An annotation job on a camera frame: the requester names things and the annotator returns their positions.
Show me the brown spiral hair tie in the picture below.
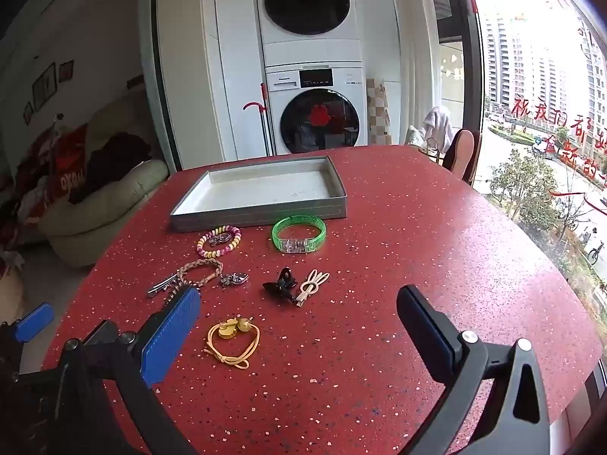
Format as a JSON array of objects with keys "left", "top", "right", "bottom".
[{"left": 219, "top": 270, "right": 250, "bottom": 290}]

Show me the red clothing pile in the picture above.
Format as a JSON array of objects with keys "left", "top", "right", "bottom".
[{"left": 14, "top": 126, "right": 91, "bottom": 228}]

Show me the white tall cabinet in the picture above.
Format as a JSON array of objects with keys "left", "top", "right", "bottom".
[{"left": 156, "top": 0, "right": 266, "bottom": 166}]

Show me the red lettering window decal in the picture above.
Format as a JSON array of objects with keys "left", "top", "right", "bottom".
[{"left": 512, "top": 97, "right": 607, "bottom": 185}]

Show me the brown braided hair tie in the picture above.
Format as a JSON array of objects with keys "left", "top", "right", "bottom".
[{"left": 176, "top": 258, "right": 225, "bottom": 290}]

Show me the cream leather sofa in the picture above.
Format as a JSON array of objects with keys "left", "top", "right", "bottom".
[{"left": 38, "top": 99, "right": 170, "bottom": 268}]

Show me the dark clothing pile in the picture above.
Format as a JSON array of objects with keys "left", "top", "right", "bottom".
[{"left": 71, "top": 132, "right": 153, "bottom": 204}]

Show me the grey shallow tray box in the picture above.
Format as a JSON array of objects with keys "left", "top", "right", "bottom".
[{"left": 170, "top": 155, "right": 348, "bottom": 234}]

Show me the checkered hanging cloth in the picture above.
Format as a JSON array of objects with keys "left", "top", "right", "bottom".
[{"left": 366, "top": 78, "right": 392, "bottom": 145}]

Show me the red handled mop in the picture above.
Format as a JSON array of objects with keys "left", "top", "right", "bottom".
[{"left": 243, "top": 83, "right": 277, "bottom": 157}]

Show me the green translucent bracelet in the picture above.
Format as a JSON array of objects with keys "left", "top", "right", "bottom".
[{"left": 271, "top": 215, "right": 328, "bottom": 256}]

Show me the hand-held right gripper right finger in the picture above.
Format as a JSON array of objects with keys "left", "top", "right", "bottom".
[{"left": 396, "top": 285, "right": 553, "bottom": 455}]

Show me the brown chair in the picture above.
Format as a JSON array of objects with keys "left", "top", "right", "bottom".
[{"left": 448, "top": 129, "right": 482, "bottom": 185}]

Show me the yellow beaded hair tie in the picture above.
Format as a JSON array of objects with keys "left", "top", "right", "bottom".
[{"left": 203, "top": 317, "right": 261, "bottom": 370}]

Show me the white curtain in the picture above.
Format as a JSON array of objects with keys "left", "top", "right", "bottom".
[{"left": 393, "top": 0, "right": 439, "bottom": 147}]

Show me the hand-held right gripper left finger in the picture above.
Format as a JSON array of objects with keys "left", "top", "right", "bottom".
[{"left": 52, "top": 287, "right": 202, "bottom": 455}]

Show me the white washing machine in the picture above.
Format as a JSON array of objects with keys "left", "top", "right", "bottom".
[{"left": 264, "top": 64, "right": 370, "bottom": 156}]

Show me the white plush blanket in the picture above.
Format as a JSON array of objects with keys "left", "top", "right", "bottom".
[{"left": 405, "top": 105, "right": 456, "bottom": 152}]

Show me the long silver hair clip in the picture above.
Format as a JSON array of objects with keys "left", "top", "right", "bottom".
[{"left": 146, "top": 275, "right": 181, "bottom": 298}]

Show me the large wall picture frame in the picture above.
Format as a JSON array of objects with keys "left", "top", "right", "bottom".
[{"left": 32, "top": 63, "right": 58, "bottom": 99}]

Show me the black claw hair clip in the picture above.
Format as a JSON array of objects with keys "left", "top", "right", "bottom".
[{"left": 262, "top": 268, "right": 299, "bottom": 303}]

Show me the white stacked dryer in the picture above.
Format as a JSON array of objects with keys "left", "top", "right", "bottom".
[{"left": 251, "top": 0, "right": 363, "bottom": 68}]

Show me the beige bunny hair clip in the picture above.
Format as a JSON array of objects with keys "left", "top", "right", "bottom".
[{"left": 295, "top": 268, "right": 330, "bottom": 308}]

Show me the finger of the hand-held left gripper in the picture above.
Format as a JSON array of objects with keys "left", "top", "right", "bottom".
[{"left": 0, "top": 301, "right": 56, "bottom": 347}]

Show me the pink yellow spiral hair tie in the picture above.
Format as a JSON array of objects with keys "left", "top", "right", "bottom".
[{"left": 196, "top": 225, "right": 242, "bottom": 260}]

